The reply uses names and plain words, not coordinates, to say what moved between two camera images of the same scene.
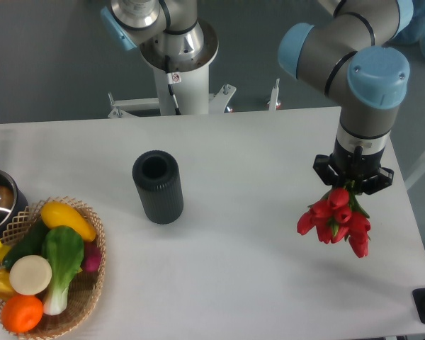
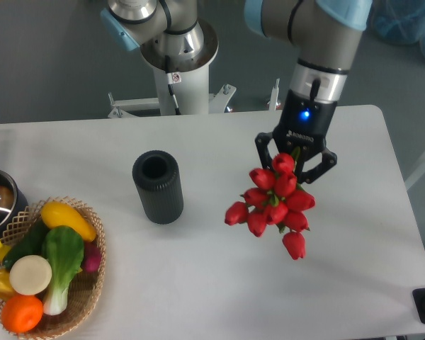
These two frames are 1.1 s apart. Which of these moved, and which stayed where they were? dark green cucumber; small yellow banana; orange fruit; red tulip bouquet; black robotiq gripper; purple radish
Moved: black robotiq gripper; red tulip bouquet
Stayed: purple radish; dark green cucumber; small yellow banana; orange fruit
